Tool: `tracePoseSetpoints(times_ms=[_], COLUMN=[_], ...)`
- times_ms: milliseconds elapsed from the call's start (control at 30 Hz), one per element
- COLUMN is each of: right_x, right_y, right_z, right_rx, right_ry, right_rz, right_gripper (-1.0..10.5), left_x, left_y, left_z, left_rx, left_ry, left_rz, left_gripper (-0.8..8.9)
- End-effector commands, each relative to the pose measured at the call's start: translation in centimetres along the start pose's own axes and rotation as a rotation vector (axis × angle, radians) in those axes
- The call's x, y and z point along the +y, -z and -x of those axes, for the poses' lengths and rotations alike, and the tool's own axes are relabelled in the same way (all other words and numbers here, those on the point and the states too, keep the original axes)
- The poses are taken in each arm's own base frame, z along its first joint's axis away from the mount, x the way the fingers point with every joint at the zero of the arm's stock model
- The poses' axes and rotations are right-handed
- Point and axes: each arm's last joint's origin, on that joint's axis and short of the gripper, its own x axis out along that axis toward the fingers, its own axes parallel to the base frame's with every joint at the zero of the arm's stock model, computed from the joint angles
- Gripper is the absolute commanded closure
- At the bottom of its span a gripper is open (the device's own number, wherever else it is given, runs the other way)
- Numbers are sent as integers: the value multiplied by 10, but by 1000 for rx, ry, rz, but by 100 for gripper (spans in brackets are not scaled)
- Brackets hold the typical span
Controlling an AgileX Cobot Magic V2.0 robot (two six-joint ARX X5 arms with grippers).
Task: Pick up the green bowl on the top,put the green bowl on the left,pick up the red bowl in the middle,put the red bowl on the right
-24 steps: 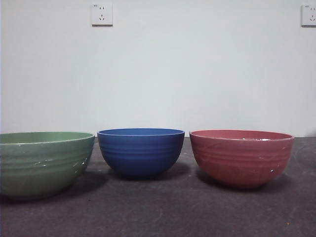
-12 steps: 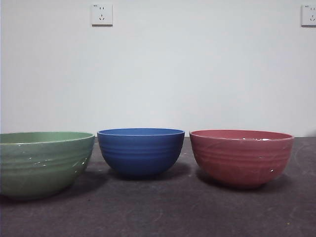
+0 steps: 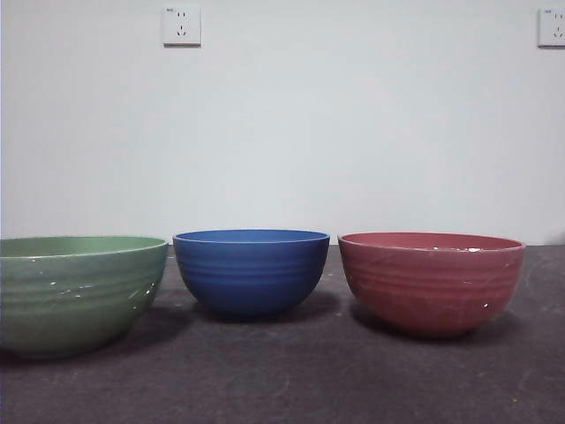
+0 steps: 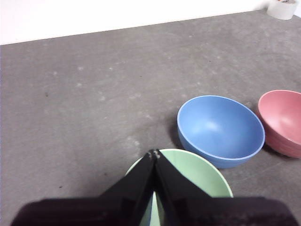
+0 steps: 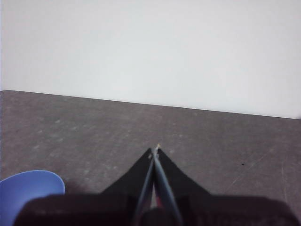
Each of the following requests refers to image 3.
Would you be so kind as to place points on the red ribbed bowl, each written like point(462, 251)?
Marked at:
point(424, 291)

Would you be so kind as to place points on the green ribbed bowl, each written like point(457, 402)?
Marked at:
point(66, 305)

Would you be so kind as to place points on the blue ribbed bowl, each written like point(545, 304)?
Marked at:
point(249, 278)

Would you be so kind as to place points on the white wall socket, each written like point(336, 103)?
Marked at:
point(182, 25)
point(552, 27)

